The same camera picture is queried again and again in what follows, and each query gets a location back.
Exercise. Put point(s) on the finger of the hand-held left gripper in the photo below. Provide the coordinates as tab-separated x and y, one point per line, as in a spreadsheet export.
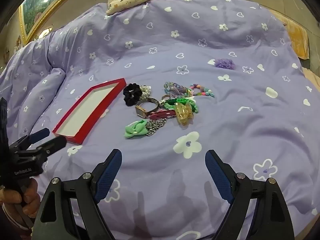
40	133
53	145

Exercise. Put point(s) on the yellow hair claw clip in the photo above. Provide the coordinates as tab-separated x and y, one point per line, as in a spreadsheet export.
183	116

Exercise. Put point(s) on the gold framed picture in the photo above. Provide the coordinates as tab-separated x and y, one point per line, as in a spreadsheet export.
37	2

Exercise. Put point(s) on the red jewelry box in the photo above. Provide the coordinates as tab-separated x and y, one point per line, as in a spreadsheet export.
87	110

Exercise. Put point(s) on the red hair clip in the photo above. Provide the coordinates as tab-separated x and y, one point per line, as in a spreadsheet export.
162	115

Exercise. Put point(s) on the person's left hand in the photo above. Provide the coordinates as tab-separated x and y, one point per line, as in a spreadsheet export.
31	196

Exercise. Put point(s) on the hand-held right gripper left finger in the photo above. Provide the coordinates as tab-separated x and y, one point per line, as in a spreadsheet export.
108	175

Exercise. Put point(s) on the purple flower print blanket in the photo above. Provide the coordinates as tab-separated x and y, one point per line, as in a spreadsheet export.
175	42

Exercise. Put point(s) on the gold wrist watch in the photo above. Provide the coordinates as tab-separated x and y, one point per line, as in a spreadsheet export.
141	111

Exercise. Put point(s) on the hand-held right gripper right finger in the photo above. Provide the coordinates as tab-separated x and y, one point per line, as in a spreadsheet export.
218	177

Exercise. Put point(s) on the black scrunchie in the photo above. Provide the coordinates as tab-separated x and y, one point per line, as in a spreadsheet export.
131	93

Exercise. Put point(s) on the purple hair band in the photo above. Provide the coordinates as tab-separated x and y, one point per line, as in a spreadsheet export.
183	90

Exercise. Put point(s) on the purple flower scrunchie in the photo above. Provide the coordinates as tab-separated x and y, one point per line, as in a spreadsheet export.
225	63

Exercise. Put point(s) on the orange towel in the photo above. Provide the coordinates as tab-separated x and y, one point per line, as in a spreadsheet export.
297	38

